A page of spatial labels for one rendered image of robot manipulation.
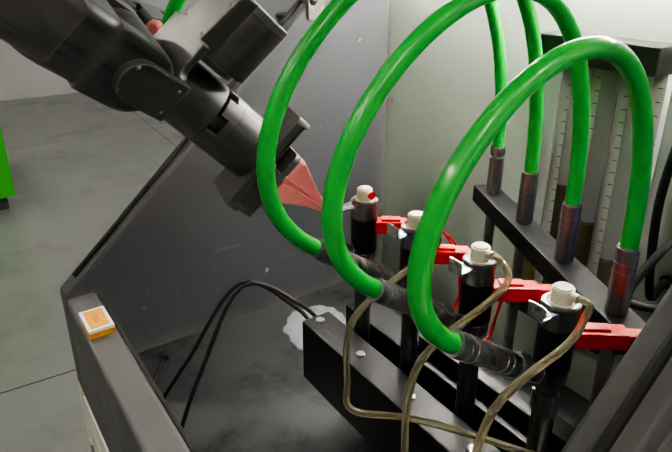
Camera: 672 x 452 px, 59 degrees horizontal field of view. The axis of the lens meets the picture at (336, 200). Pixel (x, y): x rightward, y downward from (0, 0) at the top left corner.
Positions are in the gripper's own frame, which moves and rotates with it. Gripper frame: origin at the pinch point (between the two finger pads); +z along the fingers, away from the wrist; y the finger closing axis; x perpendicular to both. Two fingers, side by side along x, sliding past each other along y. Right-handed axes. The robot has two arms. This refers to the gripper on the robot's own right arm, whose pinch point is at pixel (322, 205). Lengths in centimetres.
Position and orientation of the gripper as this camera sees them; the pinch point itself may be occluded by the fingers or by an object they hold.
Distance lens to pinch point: 59.7
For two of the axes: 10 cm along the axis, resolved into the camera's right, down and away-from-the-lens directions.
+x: -3.4, -3.6, 8.7
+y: 6.6, -7.5, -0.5
